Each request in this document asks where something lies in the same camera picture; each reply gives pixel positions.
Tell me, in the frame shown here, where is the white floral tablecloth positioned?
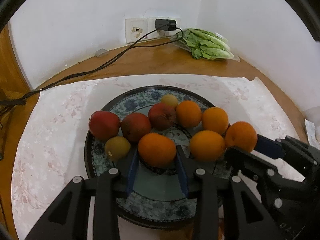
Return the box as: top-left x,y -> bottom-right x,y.
11,74 -> 297,239

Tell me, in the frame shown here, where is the red apple with stem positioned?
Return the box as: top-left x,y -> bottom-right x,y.
148,102 -> 176,131

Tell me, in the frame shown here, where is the small grey block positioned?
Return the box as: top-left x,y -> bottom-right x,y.
94,48 -> 109,57

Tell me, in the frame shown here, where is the bagged green lettuce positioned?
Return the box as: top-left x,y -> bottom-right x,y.
171,28 -> 240,62

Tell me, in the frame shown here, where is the black power cable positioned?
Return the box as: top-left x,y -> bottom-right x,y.
0,23 -> 185,160

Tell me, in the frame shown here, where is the white paper packet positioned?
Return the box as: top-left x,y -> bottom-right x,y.
304,119 -> 319,150

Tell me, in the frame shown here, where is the red apple pile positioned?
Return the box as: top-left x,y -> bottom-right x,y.
120,113 -> 151,142

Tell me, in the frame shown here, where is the small orange edge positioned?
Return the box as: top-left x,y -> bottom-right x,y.
201,107 -> 229,135

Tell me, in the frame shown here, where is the large front orange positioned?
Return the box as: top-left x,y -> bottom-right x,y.
176,100 -> 202,128

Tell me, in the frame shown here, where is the yellow-green fruit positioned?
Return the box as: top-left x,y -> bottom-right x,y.
104,136 -> 131,162
161,94 -> 178,109

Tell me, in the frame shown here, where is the large orange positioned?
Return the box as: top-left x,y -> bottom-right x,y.
176,100 -> 202,128
138,133 -> 176,168

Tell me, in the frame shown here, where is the small orange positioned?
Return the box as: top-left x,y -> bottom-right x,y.
189,130 -> 226,161

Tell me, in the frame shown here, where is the white wall socket panel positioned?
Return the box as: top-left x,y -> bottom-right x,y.
125,17 -> 179,44

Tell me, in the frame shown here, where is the black power adapter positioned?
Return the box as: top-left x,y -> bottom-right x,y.
155,19 -> 176,31

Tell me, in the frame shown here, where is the dark red apple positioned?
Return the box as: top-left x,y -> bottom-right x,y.
88,111 -> 120,141

